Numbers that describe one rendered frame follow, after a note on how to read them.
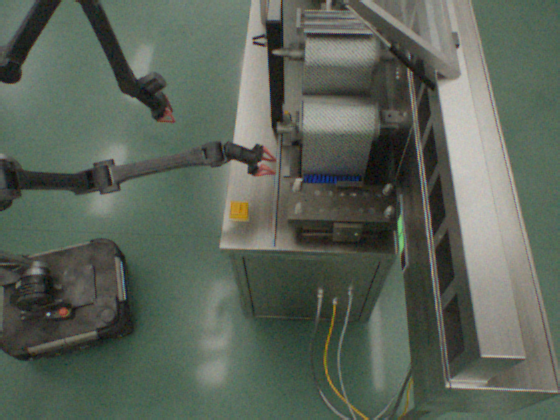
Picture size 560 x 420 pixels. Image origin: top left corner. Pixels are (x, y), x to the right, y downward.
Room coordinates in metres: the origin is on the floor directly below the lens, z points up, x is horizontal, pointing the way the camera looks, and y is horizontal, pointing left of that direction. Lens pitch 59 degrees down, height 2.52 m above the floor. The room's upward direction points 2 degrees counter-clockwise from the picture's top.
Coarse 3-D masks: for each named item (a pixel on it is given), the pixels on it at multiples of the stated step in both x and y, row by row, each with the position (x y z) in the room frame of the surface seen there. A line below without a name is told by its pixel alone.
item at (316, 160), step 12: (312, 156) 1.05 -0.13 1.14; (324, 156) 1.05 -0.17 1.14; (336, 156) 1.05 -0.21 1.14; (348, 156) 1.04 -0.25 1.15; (360, 156) 1.04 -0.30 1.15; (312, 168) 1.05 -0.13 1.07; (324, 168) 1.05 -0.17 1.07; (336, 168) 1.05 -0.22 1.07; (348, 168) 1.04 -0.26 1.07; (360, 168) 1.04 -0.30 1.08
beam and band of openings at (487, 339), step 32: (448, 0) 1.19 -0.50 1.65; (416, 64) 1.12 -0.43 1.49; (416, 96) 1.02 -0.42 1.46; (448, 96) 0.82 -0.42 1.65; (448, 128) 0.72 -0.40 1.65; (448, 160) 0.64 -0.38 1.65; (480, 160) 0.63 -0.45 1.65; (448, 192) 0.57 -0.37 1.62; (480, 192) 0.55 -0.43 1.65; (448, 224) 0.51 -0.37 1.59; (480, 224) 0.47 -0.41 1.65; (448, 256) 0.49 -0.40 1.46; (480, 256) 0.40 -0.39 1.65; (448, 288) 0.39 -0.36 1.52; (480, 288) 0.33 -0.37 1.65; (512, 288) 0.33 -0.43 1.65; (448, 320) 0.34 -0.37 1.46; (480, 320) 0.27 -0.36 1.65; (512, 320) 0.27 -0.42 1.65; (448, 352) 0.26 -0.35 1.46; (480, 352) 0.21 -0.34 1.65; (512, 352) 0.21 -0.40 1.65
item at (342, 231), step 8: (336, 224) 0.84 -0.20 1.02; (344, 224) 0.84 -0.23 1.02; (352, 224) 0.84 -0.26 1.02; (360, 224) 0.84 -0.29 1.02; (336, 232) 0.83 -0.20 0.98; (344, 232) 0.83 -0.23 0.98; (352, 232) 0.82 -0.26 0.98; (360, 232) 0.82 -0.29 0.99; (336, 240) 0.83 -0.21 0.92; (344, 240) 0.83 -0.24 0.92; (352, 240) 0.82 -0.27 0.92
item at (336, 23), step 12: (300, 12) 1.43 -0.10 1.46; (312, 12) 1.43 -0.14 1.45; (324, 12) 1.42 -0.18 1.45; (336, 12) 1.42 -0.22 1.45; (348, 12) 1.42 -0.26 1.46; (300, 24) 1.37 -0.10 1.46; (312, 24) 1.38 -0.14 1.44; (324, 24) 1.38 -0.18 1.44; (336, 24) 1.37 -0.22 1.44; (348, 24) 1.37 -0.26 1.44; (360, 24) 1.37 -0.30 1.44
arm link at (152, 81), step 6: (150, 72) 1.38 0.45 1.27; (138, 78) 1.38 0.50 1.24; (144, 78) 1.36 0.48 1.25; (150, 78) 1.35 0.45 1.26; (156, 78) 1.35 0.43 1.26; (162, 78) 1.38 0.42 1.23; (138, 84) 1.35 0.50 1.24; (144, 84) 1.33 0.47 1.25; (150, 84) 1.34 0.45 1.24; (156, 84) 1.34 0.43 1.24; (162, 84) 1.34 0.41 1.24; (126, 90) 1.30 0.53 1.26; (132, 90) 1.31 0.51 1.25; (138, 90) 1.32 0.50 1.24; (150, 90) 1.33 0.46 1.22; (156, 90) 1.34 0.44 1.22; (132, 96) 1.30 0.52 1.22
